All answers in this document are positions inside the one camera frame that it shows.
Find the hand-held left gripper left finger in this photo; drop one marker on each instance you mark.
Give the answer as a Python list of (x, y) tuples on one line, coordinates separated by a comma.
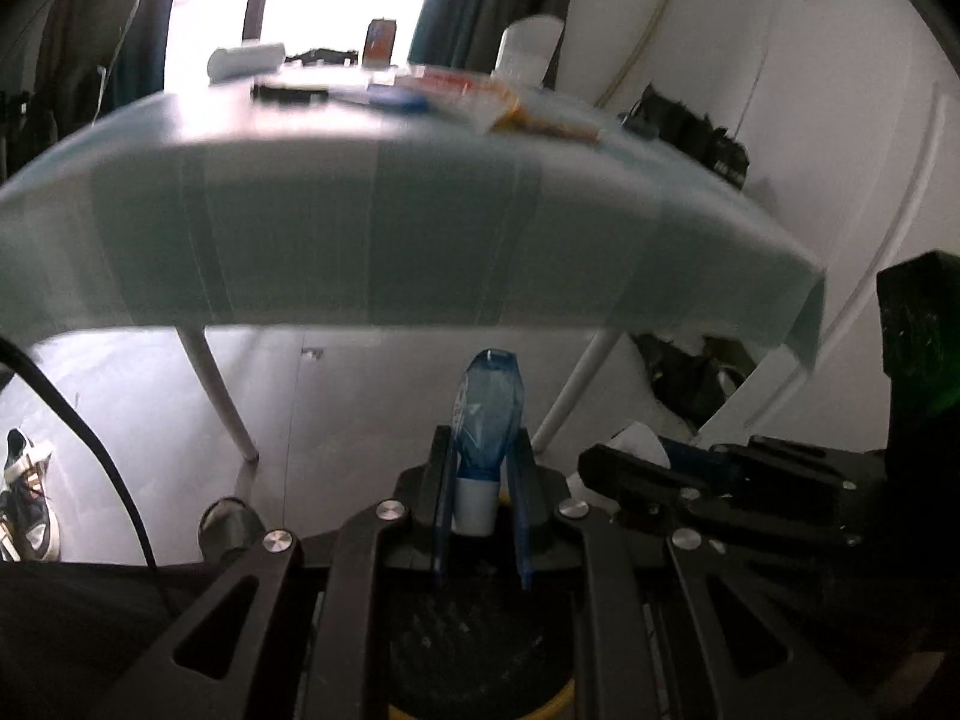
[(442, 510)]

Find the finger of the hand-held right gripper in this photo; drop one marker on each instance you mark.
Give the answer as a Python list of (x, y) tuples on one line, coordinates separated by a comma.
[(795, 465), (630, 480)]

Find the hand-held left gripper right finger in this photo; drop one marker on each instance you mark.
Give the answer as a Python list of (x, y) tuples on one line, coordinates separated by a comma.
[(523, 510)]

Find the blue bottle with white cap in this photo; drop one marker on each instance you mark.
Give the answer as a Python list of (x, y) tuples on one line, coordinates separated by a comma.
[(487, 420)]

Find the yellow round bin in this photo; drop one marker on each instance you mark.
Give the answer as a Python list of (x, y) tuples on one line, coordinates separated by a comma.
[(480, 645)]

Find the black bag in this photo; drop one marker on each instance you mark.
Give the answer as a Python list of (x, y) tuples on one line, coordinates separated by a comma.
[(690, 382)]

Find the person's left shoe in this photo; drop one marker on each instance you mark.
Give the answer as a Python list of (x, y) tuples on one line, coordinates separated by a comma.
[(229, 525)]

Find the white table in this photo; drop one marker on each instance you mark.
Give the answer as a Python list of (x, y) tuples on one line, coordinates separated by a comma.
[(225, 397)]

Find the black equipment pile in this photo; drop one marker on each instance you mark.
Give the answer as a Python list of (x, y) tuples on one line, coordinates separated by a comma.
[(690, 131)]

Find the orange snack packet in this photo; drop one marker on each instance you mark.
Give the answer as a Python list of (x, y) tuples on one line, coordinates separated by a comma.
[(547, 124)]

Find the white and black sneaker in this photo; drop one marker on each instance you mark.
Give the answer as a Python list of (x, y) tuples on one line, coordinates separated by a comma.
[(30, 529), (26, 461)]

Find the blue packet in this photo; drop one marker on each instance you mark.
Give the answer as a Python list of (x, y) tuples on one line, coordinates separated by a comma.
[(397, 97)]

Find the red and white packet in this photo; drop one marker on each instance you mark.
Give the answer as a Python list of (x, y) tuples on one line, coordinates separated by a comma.
[(465, 90)]

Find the black flat object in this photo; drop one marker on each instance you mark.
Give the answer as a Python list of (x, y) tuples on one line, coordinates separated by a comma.
[(289, 92)]

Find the white plastic container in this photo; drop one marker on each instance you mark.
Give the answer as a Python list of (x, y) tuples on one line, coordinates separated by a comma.
[(529, 45)]

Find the small red-brown box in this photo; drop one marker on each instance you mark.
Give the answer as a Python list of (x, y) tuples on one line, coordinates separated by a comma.
[(380, 41)]

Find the white paper roll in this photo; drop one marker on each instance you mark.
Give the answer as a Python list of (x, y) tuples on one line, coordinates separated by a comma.
[(244, 60)]

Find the dark hanging clothes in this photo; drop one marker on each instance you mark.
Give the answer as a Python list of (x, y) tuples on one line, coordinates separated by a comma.
[(75, 37)]

